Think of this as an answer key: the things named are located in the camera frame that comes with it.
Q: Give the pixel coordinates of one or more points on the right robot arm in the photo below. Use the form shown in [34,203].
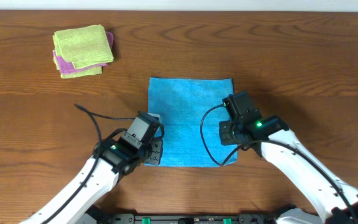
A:
[270,137]

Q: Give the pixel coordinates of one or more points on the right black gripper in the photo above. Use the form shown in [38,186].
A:
[225,139]

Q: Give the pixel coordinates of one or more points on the purple folded towel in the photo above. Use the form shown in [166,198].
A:
[83,50]

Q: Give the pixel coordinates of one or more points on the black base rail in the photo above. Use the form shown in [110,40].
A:
[248,218]

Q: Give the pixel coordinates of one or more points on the green folded towel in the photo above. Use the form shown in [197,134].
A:
[84,46]
[67,69]

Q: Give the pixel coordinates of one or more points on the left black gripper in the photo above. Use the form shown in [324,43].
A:
[155,158]

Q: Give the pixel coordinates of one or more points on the top green folded towel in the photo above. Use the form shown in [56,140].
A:
[84,46]

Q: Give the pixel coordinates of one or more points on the blue cloth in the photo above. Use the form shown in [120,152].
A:
[191,137]

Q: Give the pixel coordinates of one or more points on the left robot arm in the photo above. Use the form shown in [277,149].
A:
[113,158]

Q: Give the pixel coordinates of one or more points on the bottom green folded towel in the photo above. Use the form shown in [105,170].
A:
[67,69]

